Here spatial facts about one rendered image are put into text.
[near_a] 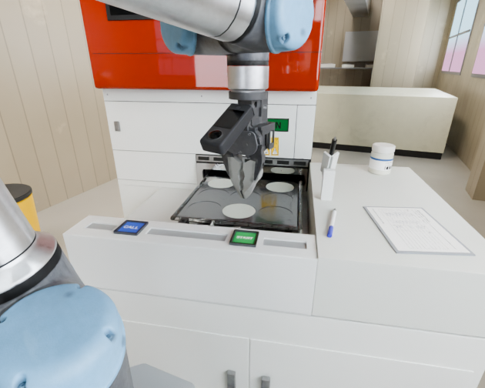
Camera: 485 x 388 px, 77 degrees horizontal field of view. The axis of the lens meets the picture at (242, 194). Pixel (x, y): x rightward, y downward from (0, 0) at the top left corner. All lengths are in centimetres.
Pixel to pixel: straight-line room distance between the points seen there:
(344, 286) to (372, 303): 7
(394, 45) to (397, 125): 270
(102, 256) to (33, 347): 42
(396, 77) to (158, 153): 668
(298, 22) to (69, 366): 41
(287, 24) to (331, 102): 485
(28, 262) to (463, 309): 71
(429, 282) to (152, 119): 104
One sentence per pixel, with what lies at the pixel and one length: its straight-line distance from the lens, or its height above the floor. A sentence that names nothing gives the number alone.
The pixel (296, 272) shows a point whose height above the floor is 92.
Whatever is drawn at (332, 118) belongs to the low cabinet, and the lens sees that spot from 525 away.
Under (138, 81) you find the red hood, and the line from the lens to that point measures 122.
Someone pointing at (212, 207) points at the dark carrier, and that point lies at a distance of 94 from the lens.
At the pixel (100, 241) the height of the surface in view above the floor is 95.
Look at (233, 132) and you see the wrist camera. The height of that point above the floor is 120.
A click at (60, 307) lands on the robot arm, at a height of 107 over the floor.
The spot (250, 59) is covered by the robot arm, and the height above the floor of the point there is 131.
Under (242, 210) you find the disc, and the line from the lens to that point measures 91.
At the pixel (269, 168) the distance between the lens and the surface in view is 118.
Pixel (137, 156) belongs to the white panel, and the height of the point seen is 95.
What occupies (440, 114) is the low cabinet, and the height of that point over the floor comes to 66.
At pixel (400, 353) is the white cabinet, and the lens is 79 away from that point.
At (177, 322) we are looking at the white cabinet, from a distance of 79.
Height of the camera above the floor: 130
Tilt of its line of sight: 23 degrees down
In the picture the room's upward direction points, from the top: straight up
